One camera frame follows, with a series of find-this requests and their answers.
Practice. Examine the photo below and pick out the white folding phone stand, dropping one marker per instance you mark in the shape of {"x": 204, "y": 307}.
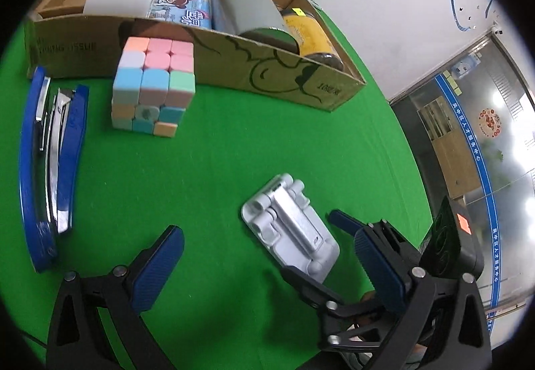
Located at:
{"x": 292, "y": 228}

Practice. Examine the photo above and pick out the glass door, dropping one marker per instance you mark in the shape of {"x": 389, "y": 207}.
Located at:
{"x": 459, "y": 123}

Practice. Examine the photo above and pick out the colourful cartoon print pack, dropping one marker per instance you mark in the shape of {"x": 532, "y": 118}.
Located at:
{"x": 179, "y": 6}

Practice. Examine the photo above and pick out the person's right hand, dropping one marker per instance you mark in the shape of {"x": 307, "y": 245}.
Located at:
{"x": 368, "y": 297}

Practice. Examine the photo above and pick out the green felt table cloth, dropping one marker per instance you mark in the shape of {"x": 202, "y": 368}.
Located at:
{"x": 230, "y": 152}

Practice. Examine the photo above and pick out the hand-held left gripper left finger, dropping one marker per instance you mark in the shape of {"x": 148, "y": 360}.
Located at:
{"x": 159, "y": 269}

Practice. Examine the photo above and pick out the blue stapler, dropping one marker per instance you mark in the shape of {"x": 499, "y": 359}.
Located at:
{"x": 31, "y": 186}

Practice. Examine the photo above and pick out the brown cardboard box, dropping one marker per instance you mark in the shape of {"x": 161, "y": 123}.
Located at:
{"x": 271, "y": 69}

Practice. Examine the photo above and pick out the pastel puzzle cube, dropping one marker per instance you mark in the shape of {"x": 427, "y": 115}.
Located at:
{"x": 154, "y": 90}

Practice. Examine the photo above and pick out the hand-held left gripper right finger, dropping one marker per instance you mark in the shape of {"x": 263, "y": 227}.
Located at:
{"x": 380, "y": 269}

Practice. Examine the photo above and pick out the yellow label jar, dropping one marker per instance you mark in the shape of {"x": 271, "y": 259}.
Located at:
{"x": 309, "y": 35}

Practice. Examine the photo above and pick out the silver metal tin can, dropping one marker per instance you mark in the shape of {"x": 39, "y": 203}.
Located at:
{"x": 250, "y": 6}

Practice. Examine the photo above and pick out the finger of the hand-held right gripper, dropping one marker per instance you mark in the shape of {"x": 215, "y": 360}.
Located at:
{"x": 309, "y": 284}
{"x": 340, "y": 219}

